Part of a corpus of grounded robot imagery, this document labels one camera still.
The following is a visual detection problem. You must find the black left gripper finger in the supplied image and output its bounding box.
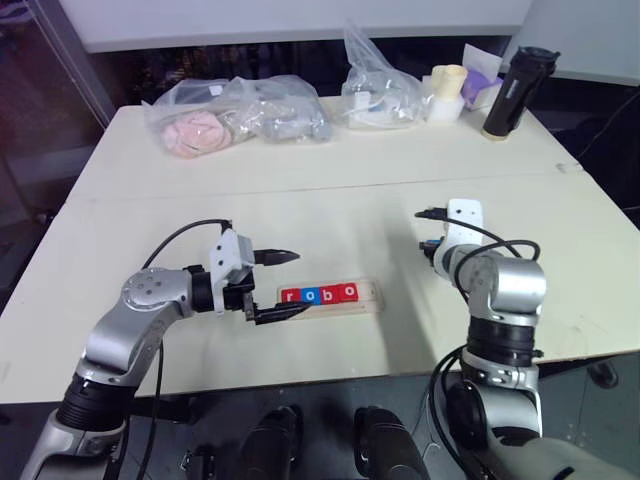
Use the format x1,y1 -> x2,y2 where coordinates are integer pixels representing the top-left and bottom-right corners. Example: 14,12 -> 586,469
244,301 -> 309,327
252,247 -> 303,267

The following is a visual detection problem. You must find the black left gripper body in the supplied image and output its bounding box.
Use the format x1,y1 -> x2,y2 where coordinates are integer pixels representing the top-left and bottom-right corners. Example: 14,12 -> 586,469
222,264 -> 259,324

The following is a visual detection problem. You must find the wooden letter tray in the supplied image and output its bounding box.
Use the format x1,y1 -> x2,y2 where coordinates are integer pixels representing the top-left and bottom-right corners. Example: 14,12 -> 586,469
274,279 -> 385,322

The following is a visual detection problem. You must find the cream foam cylinder stack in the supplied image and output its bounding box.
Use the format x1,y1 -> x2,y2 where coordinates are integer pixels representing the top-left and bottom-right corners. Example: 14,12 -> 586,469
423,74 -> 464,124

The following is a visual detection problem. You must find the clear bag with grey items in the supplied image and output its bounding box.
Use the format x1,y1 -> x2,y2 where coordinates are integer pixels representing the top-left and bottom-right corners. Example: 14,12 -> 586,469
224,74 -> 334,146

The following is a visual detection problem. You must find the clear bag with pink item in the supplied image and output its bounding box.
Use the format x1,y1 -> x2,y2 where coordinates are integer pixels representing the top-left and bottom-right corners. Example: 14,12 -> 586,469
142,77 -> 264,160

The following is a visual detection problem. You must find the tall clear plastic bag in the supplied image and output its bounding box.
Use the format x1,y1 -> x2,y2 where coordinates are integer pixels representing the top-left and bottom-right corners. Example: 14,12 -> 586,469
339,19 -> 427,131

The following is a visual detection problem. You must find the dark rounded shape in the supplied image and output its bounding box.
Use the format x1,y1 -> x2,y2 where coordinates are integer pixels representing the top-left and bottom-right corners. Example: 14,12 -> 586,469
351,406 -> 427,480

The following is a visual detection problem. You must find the purple tissue box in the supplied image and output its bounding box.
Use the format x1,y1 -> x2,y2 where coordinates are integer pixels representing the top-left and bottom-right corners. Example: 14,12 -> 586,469
459,42 -> 504,112

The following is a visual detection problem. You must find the cream plastic cup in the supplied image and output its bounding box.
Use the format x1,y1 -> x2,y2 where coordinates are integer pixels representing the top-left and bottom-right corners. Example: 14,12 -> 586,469
431,64 -> 469,101

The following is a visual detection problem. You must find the black drink bottle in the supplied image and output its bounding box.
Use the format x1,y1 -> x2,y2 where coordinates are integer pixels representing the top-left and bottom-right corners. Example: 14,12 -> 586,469
481,45 -> 562,142

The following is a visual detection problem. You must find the black chair caster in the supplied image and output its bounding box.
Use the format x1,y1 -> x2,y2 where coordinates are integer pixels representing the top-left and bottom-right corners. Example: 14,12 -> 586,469
588,360 -> 622,389

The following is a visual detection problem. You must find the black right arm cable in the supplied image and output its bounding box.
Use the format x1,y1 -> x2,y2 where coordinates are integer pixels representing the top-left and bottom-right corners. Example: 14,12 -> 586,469
414,206 -> 543,451

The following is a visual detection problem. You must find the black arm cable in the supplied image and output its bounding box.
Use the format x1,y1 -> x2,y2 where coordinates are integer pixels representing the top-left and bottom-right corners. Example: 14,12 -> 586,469
414,206 -> 543,451
104,218 -> 235,480

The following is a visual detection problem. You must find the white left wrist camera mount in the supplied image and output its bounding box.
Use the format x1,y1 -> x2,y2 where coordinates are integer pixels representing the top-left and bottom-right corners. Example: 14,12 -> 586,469
208,228 -> 254,314

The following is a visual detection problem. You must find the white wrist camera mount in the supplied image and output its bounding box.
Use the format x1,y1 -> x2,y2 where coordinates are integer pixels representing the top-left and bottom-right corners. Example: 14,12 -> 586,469
208,228 -> 254,314
439,198 -> 486,249

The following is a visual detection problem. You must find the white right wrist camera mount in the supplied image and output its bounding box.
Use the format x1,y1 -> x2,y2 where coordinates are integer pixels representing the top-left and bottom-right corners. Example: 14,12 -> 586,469
439,198 -> 486,249

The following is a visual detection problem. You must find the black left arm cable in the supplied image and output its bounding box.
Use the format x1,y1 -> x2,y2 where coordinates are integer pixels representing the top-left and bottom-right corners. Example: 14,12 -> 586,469
104,218 -> 235,480

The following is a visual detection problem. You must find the grey metal frame post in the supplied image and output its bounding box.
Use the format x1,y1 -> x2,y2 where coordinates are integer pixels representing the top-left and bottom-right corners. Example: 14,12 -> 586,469
29,0 -> 117,130

